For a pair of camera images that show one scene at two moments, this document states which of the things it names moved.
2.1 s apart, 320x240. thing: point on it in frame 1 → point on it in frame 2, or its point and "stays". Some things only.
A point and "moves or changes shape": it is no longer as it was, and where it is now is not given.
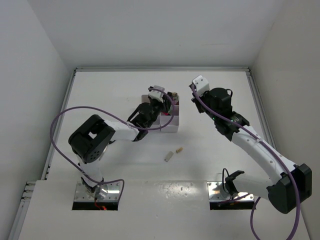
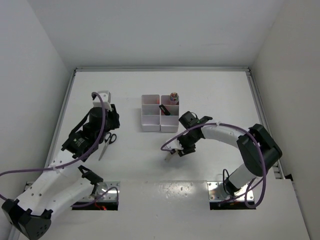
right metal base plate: [216, 193] stays
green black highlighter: [170, 109] moves or changes shape
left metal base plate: [81, 193] stays
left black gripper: [165, 105] → [114, 116]
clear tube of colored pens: [175, 98] stays
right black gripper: [196, 100] → [186, 150]
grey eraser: [169, 156] stays
